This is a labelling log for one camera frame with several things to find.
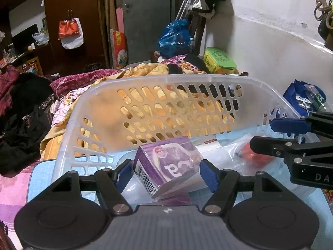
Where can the clear plastic bag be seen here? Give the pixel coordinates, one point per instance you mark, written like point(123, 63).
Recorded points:
point(234, 145)

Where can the grey door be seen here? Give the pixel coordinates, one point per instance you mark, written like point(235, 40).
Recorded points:
point(145, 18)

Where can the brown wooden wardrobe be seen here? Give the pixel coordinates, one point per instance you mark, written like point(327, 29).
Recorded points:
point(70, 5)

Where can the white plastic basket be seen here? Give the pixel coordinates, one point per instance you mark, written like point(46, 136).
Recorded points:
point(104, 101)

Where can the blue shopping bag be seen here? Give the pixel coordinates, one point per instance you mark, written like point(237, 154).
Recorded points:
point(296, 96)

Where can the metal crutches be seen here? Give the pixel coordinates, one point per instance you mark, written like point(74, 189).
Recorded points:
point(184, 6)

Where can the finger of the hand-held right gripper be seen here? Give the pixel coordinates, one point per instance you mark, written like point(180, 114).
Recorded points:
point(270, 145)
point(288, 125)

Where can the red white plastic bag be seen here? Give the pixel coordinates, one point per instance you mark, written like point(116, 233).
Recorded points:
point(70, 33)

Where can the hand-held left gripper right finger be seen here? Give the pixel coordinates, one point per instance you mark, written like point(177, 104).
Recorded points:
point(209, 177)

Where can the blue plastic bag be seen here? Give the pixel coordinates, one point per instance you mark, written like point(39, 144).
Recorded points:
point(174, 36)

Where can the red packet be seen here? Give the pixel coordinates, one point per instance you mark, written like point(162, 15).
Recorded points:
point(247, 155)

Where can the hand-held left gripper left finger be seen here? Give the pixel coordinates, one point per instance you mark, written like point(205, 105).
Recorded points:
point(125, 174)

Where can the pile of dark clothes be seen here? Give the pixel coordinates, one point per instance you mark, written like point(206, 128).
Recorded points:
point(23, 125)

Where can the black monitor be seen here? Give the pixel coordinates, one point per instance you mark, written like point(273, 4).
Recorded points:
point(24, 36)

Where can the pink striped blanket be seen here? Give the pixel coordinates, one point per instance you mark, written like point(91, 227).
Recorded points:
point(13, 195)

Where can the orange printed sack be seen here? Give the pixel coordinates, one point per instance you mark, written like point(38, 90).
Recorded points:
point(119, 49)

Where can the yellow floral blanket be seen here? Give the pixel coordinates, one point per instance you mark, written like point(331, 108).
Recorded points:
point(145, 70)

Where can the clear plastic bottle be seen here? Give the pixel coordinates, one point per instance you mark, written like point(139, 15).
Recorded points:
point(316, 99)

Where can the green lidded box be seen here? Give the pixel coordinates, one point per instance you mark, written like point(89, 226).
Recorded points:
point(219, 60)

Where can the purple tissue pack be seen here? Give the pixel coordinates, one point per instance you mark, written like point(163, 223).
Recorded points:
point(169, 166)

